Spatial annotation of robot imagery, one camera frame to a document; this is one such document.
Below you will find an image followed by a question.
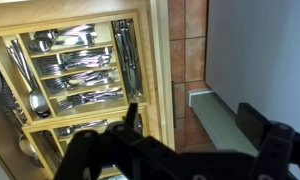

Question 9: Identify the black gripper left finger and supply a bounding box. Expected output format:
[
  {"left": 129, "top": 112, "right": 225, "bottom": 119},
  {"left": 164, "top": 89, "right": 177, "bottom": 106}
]
[{"left": 53, "top": 102, "right": 198, "bottom": 180}]

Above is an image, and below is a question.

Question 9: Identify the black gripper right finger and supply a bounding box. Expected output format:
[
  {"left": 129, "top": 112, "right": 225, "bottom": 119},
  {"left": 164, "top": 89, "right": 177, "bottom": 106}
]
[{"left": 235, "top": 102, "right": 300, "bottom": 180}]

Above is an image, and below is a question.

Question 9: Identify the small steel spoon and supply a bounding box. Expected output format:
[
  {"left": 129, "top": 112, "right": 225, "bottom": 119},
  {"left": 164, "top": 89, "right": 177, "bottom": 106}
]
[{"left": 56, "top": 119, "right": 110, "bottom": 138}]

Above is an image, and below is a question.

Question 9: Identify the pale baseboard ledge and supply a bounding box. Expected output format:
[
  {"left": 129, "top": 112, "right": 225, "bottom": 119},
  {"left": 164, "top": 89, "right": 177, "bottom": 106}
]
[{"left": 187, "top": 87, "right": 260, "bottom": 158}]

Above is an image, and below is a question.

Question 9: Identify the large steel serving spoon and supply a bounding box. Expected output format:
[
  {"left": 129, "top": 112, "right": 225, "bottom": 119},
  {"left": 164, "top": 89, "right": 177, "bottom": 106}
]
[
  {"left": 5, "top": 44, "right": 52, "bottom": 120},
  {"left": 9, "top": 38, "right": 51, "bottom": 118}
]

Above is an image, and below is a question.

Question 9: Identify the steel table knife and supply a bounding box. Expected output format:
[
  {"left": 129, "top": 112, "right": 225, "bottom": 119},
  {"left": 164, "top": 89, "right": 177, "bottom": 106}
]
[
  {"left": 112, "top": 19, "right": 133, "bottom": 99},
  {"left": 123, "top": 19, "right": 145, "bottom": 100}
]

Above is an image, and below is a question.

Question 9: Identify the twisted handle steel ladle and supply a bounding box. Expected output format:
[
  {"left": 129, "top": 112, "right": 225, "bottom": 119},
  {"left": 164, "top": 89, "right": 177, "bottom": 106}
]
[{"left": 0, "top": 79, "right": 40, "bottom": 160}]

